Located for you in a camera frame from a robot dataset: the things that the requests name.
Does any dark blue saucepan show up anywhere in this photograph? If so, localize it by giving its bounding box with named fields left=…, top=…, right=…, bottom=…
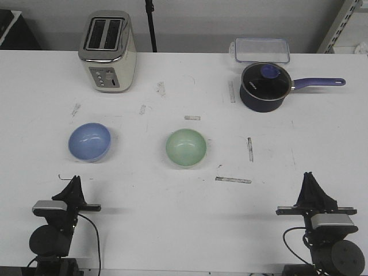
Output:
left=239, top=62, right=346, bottom=113

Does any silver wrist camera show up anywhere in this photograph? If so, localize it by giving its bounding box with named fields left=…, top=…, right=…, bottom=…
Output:
left=32, top=200, right=67, bottom=217
left=311, top=213, right=354, bottom=229

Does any white slotted shelf rack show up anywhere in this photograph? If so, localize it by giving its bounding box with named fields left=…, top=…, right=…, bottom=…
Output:
left=316, top=1, right=367, bottom=54

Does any black tripod pole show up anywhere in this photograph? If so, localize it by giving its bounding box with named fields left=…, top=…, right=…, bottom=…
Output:
left=145, top=0, right=158, bottom=52

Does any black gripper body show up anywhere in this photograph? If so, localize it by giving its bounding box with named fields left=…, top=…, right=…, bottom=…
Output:
left=45, top=204, right=101, bottom=233
left=275, top=206, right=358, bottom=244

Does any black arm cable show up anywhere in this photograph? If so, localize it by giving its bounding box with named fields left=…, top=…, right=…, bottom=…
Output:
left=26, top=213, right=101, bottom=276
left=282, top=227, right=314, bottom=268

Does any cream and chrome toaster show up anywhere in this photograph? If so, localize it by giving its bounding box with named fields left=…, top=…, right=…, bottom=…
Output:
left=78, top=10, right=137, bottom=93

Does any glass lid with blue knob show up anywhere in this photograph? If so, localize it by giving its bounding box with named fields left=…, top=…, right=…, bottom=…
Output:
left=242, top=62, right=292, bottom=101

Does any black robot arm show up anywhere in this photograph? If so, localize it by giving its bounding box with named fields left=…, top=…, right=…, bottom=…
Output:
left=275, top=172, right=365, bottom=275
left=29, top=175, right=102, bottom=275

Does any green bowl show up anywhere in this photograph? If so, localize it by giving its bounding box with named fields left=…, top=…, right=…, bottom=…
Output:
left=166, top=129, right=207, bottom=167

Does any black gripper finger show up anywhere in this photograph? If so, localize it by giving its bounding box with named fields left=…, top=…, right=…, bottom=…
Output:
left=309, top=172, right=338, bottom=208
left=295, top=172, right=311, bottom=208
left=51, top=175, right=78, bottom=204
left=75, top=176, right=86, bottom=206

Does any clear plastic food container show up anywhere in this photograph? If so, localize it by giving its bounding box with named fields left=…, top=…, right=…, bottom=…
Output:
left=229, top=37, right=290, bottom=64

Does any blue bowl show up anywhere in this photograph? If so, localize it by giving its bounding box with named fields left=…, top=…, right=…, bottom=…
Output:
left=68, top=122, right=111, bottom=162

